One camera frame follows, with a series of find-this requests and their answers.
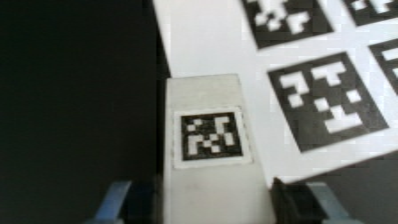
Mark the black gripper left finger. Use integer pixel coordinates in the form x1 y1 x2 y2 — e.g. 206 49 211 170
81 181 156 224

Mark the white table leg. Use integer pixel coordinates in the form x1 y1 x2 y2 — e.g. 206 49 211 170
163 74 275 224

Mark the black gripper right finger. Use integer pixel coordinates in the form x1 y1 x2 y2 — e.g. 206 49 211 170
270 178 362 224

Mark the white sheet with tags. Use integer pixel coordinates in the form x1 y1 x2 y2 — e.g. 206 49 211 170
152 0 398 182

